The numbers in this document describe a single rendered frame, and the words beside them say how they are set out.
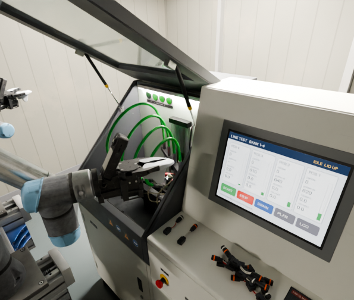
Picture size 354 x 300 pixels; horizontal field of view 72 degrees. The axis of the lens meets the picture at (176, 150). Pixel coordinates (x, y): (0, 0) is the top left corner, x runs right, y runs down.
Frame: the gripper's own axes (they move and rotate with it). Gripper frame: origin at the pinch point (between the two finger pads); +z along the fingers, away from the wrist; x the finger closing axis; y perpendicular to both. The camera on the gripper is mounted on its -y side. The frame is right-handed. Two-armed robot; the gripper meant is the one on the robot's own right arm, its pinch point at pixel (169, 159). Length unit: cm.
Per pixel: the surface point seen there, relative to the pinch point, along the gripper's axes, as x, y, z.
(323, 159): 8.9, 6.1, 45.3
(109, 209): -54, 44, -19
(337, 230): 17, 26, 46
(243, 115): -16.7, -4.0, 34.0
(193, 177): -32.6, 24.9, 19.4
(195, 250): -12.7, 46.5, 10.9
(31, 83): -243, -12, -75
